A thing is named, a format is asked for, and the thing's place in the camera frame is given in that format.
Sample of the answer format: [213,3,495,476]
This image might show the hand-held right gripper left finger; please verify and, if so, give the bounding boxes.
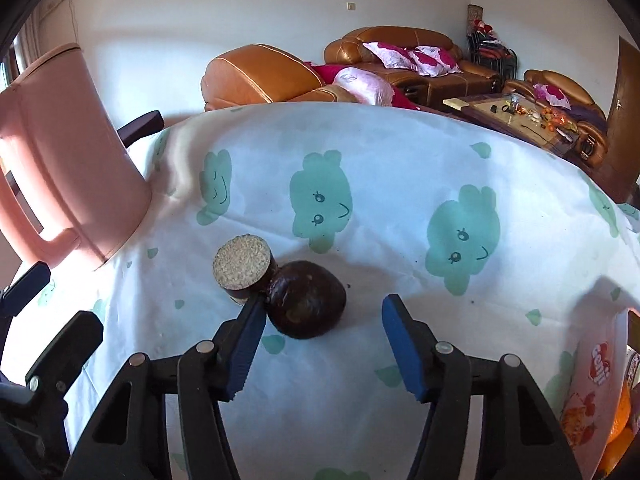
[65,291,268,480]

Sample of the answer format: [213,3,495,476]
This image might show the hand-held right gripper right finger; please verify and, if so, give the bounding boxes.
[381,294,583,480]

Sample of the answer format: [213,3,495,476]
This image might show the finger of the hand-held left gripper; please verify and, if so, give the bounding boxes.
[0,262,52,311]
[25,311,104,403]

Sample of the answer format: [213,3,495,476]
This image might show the dark purple passion fruit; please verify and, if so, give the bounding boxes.
[266,261,347,339]

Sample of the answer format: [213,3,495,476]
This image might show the pink tin box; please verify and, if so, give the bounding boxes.
[560,305,640,480]

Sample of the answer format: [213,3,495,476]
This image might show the pink plastic pitcher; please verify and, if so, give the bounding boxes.
[0,43,153,267]

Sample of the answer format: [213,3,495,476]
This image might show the dark wooden chair back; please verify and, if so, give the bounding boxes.
[116,110,166,147]

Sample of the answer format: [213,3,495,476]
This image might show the white cloud-print tablecloth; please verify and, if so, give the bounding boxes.
[0,102,640,480]

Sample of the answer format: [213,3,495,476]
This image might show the wooden coffee table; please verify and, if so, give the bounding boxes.
[442,92,581,158]

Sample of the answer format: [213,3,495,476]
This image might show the light pink cushion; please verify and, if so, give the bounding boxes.
[332,67,396,107]

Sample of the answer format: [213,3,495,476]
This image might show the pink flowered pillow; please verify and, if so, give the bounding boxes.
[415,46,462,73]
[407,49,448,77]
[533,83,572,109]
[362,41,418,72]

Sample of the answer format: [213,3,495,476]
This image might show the red blanket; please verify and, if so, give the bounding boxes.
[310,62,421,110]

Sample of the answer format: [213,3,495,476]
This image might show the dark purple blanket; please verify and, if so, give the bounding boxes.
[565,102,603,123]

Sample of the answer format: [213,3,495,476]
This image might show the stacked dark chairs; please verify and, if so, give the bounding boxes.
[466,30,518,81]

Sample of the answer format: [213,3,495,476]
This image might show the long brown leather sofa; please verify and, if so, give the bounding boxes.
[324,26,503,106]

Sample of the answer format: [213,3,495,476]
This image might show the brown wooden door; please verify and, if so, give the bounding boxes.
[597,35,640,203]

